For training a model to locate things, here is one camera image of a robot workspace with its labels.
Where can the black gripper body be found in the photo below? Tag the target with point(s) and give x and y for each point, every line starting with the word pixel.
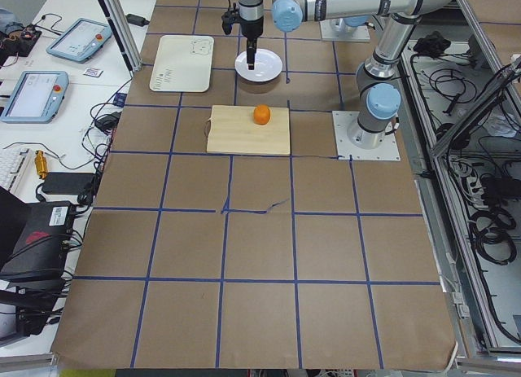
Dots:
pixel 251 28

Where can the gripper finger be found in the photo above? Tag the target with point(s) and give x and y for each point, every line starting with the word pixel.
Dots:
pixel 251 53

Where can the white round plate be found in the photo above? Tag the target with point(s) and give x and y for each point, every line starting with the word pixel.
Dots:
pixel 267 66

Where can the orange fruit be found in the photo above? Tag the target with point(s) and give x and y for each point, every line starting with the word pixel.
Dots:
pixel 261 114

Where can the cream bear tray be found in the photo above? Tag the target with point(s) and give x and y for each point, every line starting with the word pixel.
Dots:
pixel 183 63

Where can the bamboo cutting board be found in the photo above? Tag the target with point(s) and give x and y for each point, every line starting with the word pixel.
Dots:
pixel 234 131

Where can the small black power adapter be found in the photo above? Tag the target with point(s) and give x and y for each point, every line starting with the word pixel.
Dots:
pixel 137 20

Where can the small printed label card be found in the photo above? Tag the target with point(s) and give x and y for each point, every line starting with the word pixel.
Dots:
pixel 93 72

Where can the far teach pendant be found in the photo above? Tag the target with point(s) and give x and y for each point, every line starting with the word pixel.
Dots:
pixel 81 41

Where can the teach pendant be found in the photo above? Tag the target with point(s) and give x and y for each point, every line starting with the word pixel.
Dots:
pixel 36 97
pixel 81 41

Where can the near teach pendant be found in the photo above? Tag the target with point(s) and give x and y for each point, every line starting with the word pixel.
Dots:
pixel 36 97

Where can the black power brick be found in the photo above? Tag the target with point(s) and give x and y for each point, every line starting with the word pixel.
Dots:
pixel 67 183

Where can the gold metal connector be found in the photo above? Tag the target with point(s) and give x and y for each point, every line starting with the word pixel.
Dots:
pixel 40 164

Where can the white keyboard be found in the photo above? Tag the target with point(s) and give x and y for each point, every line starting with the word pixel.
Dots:
pixel 16 163

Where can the black mini computer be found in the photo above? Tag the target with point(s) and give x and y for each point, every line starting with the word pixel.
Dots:
pixel 32 239

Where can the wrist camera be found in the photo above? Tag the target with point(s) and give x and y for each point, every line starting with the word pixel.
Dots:
pixel 228 19

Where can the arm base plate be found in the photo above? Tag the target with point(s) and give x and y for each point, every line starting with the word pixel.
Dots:
pixel 354 143
pixel 361 34

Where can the aluminium frame post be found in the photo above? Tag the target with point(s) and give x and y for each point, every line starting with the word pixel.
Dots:
pixel 117 21

